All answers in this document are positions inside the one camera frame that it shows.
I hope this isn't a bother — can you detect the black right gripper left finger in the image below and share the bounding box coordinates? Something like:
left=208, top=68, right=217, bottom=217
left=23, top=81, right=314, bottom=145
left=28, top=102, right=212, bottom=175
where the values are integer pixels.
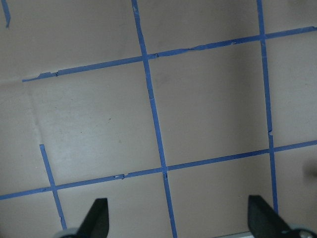
left=77, top=198, right=109, bottom=238

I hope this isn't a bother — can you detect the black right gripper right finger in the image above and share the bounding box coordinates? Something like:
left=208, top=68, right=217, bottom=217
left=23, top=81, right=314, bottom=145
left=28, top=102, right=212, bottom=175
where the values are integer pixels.
left=247, top=195, right=291, bottom=238

